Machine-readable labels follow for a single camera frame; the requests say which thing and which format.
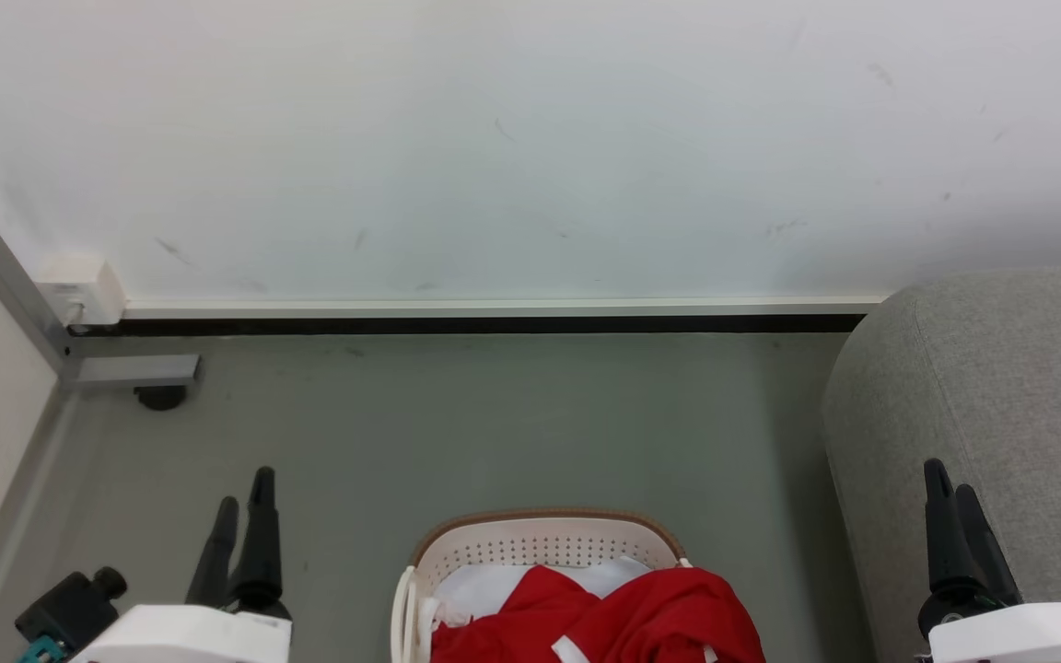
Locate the white and black baseboard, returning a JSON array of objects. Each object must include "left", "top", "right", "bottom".
[{"left": 70, "top": 297, "right": 891, "bottom": 336}]

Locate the white perforated laundry basket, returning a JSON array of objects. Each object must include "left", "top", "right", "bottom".
[{"left": 390, "top": 507, "right": 693, "bottom": 663}]

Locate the red garment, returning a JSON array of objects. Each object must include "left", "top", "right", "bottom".
[{"left": 429, "top": 564, "right": 766, "bottom": 663}]

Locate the black caster foot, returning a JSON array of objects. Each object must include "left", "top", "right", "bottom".
[{"left": 134, "top": 385, "right": 189, "bottom": 412}]

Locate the white wall outlet box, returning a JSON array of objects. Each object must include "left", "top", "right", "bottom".
[{"left": 36, "top": 261, "right": 129, "bottom": 328}]

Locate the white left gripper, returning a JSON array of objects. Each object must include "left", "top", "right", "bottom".
[{"left": 70, "top": 467, "right": 293, "bottom": 663}]

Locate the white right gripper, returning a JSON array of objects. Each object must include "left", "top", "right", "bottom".
[{"left": 917, "top": 459, "right": 1061, "bottom": 663}]

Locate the grey fabric sofa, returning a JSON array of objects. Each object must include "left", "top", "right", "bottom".
[{"left": 821, "top": 267, "right": 1061, "bottom": 663}]

